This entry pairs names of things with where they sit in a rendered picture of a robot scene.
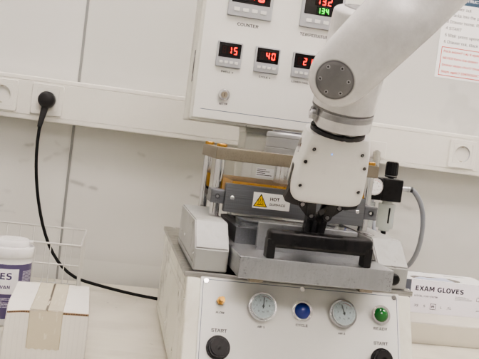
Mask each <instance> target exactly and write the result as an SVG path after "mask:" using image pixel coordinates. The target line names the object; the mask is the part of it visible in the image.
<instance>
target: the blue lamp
mask: <svg viewBox="0 0 479 359"><path fill-rule="evenodd" d="M295 313H296V315H297V317H298V318H300V319H306V318H308V317H309V315H310V313H311V310H310V307H309V306H308V305H307V304H306V303H298V304H297V305H296V307H295Z"/></svg>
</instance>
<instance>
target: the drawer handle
mask: <svg viewBox="0 0 479 359"><path fill-rule="evenodd" d="M275 248H283V249H296V250H303V251H317V252H324V253H331V254H345V255H352V256H359V266H362V267H363V268H368V269H369V268H371V259H372V253H373V249H372V248H373V242H372V240H370V239H367V238H361V237H353V236H341V235H333V234H321V233H314V232H307V231H294V230H287V229H274V228H270V229H268V230H267V236H266V237H265V243H264V253H263V255H264V256H265V257H266V258H268V259H273V258H274V253H275Z"/></svg>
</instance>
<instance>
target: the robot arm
mask: <svg viewBox="0 0 479 359"><path fill-rule="evenodd" d="M468 1H470V0H365V1H364V2H363V3H362V4H361V5H358V4H339V5H336V6H335V7H334V10H333V14H332V17H331V23H330V26H329V32H328V35H327V39H326V43H325V44H324V46H323V47H322V48H321V49H320V51H319V52H318V53H317V54H316V56H315V57H314V60H313V61H312V63H311V66H310V69H309V86H310V88H311V91H312V93H313V94H314V97H313V101H312V103H313V106H311V108H310V110H309V118H311V119H313V120H312V122H311V124H310V123H309V124H306V126H305V128H304V130H303V132H302V135H301V137H300V139H299V142H298V144H297V148H296V150H295V152H294V156H293V159H292V163H291V166H290V168H289V174H288V178H287V184H288V186H287V188H286V190H285V192H284V194H283V198H284V201H285V202H288V203H291V204H294V205H298V206H299V207H300V208H301V210H302V211H303V213H305V216H304V222H303V225H302V231H307V232H314V233H321V234H324V232H325V229H326V224H327V222H330V221H331V218H332V217H333V216H335V215H336V214H338V213H339V212H341V211H342V210H344V211H346V210H352V209H356V208H357V207H358V204H360V202H361V199H362V197H363V193H364V188H365V184H366V177H367V172H368V167H369V157H370V149H371V138H370V137H369V136H368V135H367V134H369V133H370V130H371V126H372V122H373V119H374V114H375V112H376V106H377V103H378V99H379V96H380V92H381V88H382V85H383V80H384V78H386V77H387V76H388V75H389V74H390V73H391V72H393V71H394V70H395V69H396V68H397V67H398V66H399V65H401V64H402V63H403V62H404V61H405V60H406V59H407V58H408V57H409V56H410V55H411V54H412V53H414V52H415V51H416V50H417V49H418V48H419V47H420V46H422V45H423V44H424V43H425V42H426V41H427V40H428V39H429V38H430V37H431V36H432V35H433V34H434V33H435V32H436V31H437V30H438V29H439V28H441V27H442V26H443V25H444V24H445V23H446V22H447V21H448V20H449V19H450V18H451V17H452V16H453V15H454V14H456V13H457V12H458V11H459V10H460V9H461V8H462V7H463V6H464V5H465V4H466V3H467V2H468ZM316 204H321V206H320V209H319V211H318V212H316Z"/></svg>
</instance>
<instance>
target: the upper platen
mask: <svg viewBox="0 0 479 359"><path fill-rule="evenodd" d="M288 174H289V168H288V167H278V166H275V168H274V179H273V180H269V179H258V178H251V177H240V176H234V175H223V181H222V189H225V183H226V182H228V183H234V184H245V185H252V186H258V187H271V188H277V189H286V188H287V186H288V184H287V178H288Z"/></svg>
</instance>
